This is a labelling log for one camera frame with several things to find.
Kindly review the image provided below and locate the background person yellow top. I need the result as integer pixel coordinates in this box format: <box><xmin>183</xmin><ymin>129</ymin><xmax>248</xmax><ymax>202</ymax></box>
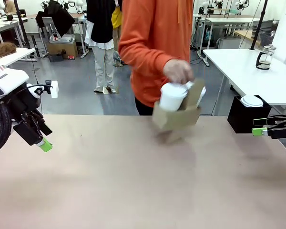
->
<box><xmin>111</xmin><ymin>6</ymin><xmax>124</xmax><ymax>68</ymax></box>

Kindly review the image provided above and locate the black camera stand pole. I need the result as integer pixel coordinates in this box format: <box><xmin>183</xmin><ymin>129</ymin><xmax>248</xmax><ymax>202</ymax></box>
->
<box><xmin>13</xmin><ymin>0</ymin><xmax>32</xmax><ymax>50</ymax></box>
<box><xmin>250</xmin><ymin>0</ymin><xmax>269</xmax><ymax>51</ymax></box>

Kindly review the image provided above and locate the brown cardboard storage box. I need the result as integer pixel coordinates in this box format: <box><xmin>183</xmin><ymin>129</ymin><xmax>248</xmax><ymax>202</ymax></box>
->
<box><xmin>47</xmin><ymin>38</ymin><xmax>78</xmax><ymax>60</ymax></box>

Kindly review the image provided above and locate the black lid holder box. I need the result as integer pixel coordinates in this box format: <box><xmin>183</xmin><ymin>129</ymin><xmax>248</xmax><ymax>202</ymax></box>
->
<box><xmin>227</xmin><ymin>94</ymin><xmax>272</xmax><ymax>134</ymax></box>

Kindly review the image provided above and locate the light wooden background table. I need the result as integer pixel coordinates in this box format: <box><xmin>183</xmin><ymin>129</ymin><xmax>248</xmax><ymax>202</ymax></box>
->
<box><xmin>233</xmin><ymin>30</ymin><xmax>263</xmax><ymax>46</ymax></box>

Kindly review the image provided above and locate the large white side table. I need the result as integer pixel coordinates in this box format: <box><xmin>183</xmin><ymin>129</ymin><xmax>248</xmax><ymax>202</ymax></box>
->
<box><xmin>202</xmin><ymin>49</ymin><xmax>286</xmax><ymax>107</ymax></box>

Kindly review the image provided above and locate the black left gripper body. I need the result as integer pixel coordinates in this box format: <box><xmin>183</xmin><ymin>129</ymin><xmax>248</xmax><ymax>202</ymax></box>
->
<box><xmin>7</xmin><ymin>88</ymin><xmax>42</xmax><ymax>125</ymax></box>

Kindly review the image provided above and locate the brown furry object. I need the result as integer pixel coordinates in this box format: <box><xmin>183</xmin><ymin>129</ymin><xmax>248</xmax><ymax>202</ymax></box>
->
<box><xmin>0</xmin><ymin>42</ymin><xmax>17</xmax><ymax>59</ymax></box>

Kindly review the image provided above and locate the background person black top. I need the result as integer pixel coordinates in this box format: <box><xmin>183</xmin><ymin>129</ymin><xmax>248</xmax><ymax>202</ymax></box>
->
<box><xmin>84</xmin><ymin>0</ymin><xmax>120</xmax><ymax>94</ymax></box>

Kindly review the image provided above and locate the glass french press coffee pot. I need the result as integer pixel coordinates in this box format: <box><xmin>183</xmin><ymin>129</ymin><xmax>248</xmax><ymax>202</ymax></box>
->
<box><xmin>255</xmin><ymin>44</ymin><xmax>277</xmax><ymax>71</ymax></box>

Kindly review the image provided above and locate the black hanging cloth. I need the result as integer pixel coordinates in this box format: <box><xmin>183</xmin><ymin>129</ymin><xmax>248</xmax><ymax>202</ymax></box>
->
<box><xmin>35</xmin><ymin>0</ymin><xmax>76</xmax><ymax>38</ymax></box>

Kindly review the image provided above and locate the person in orange hoodie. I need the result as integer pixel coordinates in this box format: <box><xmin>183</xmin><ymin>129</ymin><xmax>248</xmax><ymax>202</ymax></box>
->
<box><xmin>118</xmin><ymin>0</ymin><xmax>194</xmax><ymax>116</ymax></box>

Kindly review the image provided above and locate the white background work table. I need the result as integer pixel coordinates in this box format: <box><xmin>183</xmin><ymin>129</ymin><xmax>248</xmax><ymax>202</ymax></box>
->
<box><xmin>193</xmin><ymin>13</ymin><xmax>260</xmax><ymax>52</ymax></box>

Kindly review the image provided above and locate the brown cardboard cup carrier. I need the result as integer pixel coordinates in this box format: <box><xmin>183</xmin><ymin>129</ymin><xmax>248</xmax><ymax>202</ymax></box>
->
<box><xmin>152</xmin><ymin>78</ymin><xmax>205</xmax><ymax>144</ymax></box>

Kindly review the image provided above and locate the black left arm cable sleeve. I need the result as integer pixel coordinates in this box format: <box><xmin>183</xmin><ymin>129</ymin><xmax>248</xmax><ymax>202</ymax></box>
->
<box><xmin>0</xmin><ymin>102</ymin><xmax>13</xmax><ymax>156</ymax></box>

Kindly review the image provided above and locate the grey plastic bin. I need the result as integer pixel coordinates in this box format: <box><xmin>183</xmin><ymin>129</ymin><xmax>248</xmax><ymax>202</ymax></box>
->
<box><xmin>49</xmin><ymin>34</ymin><xmax>76</xmax><ymax>44</ymax></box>

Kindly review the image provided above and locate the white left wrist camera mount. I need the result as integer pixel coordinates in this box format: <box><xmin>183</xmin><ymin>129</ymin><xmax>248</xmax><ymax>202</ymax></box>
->
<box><xmin>26</xmin><ymin>80</ymin><xmax>59</xmax><ymax>99</ymax></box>

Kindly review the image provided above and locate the small black floor box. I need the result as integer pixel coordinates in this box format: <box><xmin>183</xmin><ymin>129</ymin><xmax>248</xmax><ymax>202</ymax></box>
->
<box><xmin>49</xmin><ymin>54</ymin><xmax>64</xmax><ymax>63</ymax></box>

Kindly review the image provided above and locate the white table with furry object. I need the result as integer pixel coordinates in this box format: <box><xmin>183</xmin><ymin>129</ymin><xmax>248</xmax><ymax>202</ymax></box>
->
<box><xmin>0</xmin><ymin>47</ymin><xmax>36</xmax><ymax>72</ymax></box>

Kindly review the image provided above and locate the person's right hand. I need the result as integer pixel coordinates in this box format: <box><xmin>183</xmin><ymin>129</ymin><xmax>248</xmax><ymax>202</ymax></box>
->
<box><xmin>162</xmin><ymin>59</ymin><xmax>194</xmax><ymax>84</ymax></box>

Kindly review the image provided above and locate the person's right forearm orange sleeve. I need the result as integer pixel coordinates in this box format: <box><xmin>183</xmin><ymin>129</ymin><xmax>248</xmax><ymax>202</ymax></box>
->
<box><xmin>118</xmin><ymin>35</ymin><xmax>174</xmax><ymax>71</ymax></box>

